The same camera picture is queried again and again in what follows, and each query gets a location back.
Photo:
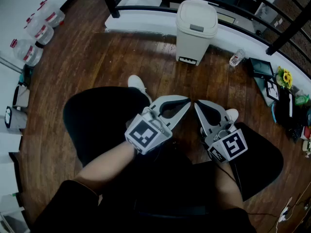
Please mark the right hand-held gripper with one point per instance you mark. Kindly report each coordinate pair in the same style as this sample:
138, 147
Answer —
230, 145

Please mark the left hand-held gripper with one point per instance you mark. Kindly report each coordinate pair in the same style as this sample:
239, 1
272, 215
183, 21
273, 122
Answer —
145, 136

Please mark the white lidded trash bin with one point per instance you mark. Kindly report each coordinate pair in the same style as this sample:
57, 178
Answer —
194, 33

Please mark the person's left forearm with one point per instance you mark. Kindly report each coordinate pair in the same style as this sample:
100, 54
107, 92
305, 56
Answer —
109, 164

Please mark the person's white right shoe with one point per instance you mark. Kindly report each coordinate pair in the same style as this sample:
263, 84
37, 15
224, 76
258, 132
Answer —
233, 115

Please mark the person's white shoe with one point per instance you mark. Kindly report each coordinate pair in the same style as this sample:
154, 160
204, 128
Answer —
233, 115
137, 84

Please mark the person's white left shoe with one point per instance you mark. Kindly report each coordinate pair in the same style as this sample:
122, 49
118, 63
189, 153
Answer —
137, 84

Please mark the grey flat board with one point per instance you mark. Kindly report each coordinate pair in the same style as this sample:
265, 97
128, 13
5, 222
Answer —
263, 91

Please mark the person's right leg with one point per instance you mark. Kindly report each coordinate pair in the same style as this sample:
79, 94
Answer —
260, 159

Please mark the person's leg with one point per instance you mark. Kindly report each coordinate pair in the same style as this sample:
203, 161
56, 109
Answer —
97, 120
260, 159

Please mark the small clear water bottle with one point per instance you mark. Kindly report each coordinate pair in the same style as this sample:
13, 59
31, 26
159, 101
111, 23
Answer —
236, 58

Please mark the black framed white picture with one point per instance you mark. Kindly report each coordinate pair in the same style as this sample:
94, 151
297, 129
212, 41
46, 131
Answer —
272, 90

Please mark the black square box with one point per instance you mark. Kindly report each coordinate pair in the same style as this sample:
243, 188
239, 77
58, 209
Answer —
261, 68

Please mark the person's left leg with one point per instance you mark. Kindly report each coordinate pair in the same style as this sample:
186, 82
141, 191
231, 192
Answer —
97, 120

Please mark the white narrow strip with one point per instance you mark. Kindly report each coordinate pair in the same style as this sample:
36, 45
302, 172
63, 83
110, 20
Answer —
290, 104

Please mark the black keyboard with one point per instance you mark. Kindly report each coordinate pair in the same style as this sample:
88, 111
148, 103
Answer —
295, 132

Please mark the sunflower bouquet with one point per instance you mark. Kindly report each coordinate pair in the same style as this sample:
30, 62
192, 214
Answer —
286, 78

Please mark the green plastic bottle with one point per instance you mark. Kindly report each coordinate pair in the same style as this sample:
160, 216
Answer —
301, 100

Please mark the person's black top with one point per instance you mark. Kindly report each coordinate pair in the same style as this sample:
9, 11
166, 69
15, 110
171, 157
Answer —
158, 203

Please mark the white box with black edge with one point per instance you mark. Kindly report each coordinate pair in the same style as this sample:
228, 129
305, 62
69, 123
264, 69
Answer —
22, 97

